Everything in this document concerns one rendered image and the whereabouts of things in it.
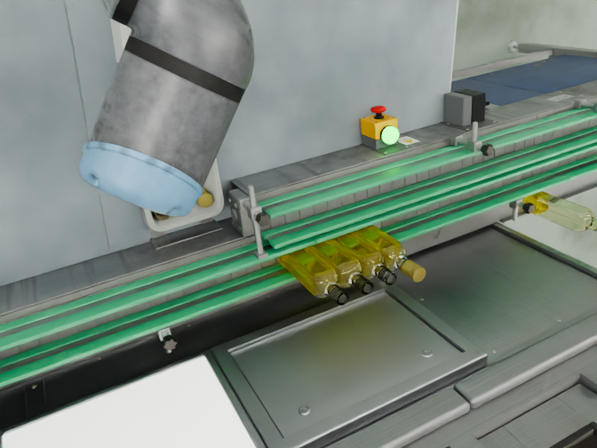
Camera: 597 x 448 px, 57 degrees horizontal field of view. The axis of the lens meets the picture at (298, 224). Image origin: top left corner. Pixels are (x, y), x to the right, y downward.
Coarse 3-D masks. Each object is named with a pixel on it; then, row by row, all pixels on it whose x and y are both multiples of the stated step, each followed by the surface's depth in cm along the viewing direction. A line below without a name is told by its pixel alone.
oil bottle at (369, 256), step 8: (352, 232) 128; (336, 240) 126; (344, 240) 125; (352, 240) 124; (360, 240) 124; (344, 248) 123; (352, 248) 121; (360, 248) 121; (368, 248) 120; (376, 248) 120; (360, 256) 118; (368, 256) 117; (376, 256) 117; (368, 264) 116; (376, 264) 116; (384, 264) 118; (368, 272) 117
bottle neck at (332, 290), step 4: (328, 284) 112; (332, 284) 112; (336, 284) 112; (328, 288) 112; (332, 288) 111; (336, 288) 110; (340, 288) 110; (328, 292) 111; (332, 292) 110; (336, 292) 109; (340, 292) 109; (344, 292) 109; (332, 296) 110; (336, 296) 109; (340, 296) 108; (344, 296) 110; (348, 296) 109; (336, 300) 109; (340, 300) 110; (344, 300) 110; (340, 304) 109; (344, 304) 110
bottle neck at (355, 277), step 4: (356, 272) 114; (352, 276) 114; (356, 276) 113; (360, 276) 113; (352, 280) 114; (356, 280) 112; (360, 280) 112; (364, 280) 111; (368, 280) 111; (356, 284) 112; (360, 284) 111; (364, 284) 110; (368, 284) 113; (372, 284) 111; (356, 288) 113; (360, 288) 111; (364, 288) 113; (368, 288) 112; (372, 288) 112; (364, 292) 111; (368, 292) 112
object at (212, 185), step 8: (216, 160) 119; (216, 168) 119; (208, 176) 123; (216, 176) 120; (208, 184) 125; (216, 184) 121; (216, 192) 122; (216, 200) 124; (144, 208) 115; (200, 208) 125; (208, 208) 124; (216, 208) 123; (152, 216) 121; (184, 216) 122; (192, 216) 122; (200, 216) 122; (208, 216) 122; (152, 224) 117; (160, 224) 119; (168, 224) 119; (176, 224) 120; (184, 224) 121
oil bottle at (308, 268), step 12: (300, 252) 122; (312, 252) 122; (288, 264) 124; (300, 264) 118; (312, 264) 117; (324, 264) 116; (300, 276) 119; (312, 276) 113; (324, 276) 113; (336, 276) 113; (312, 288) 115; (324, 288) 112
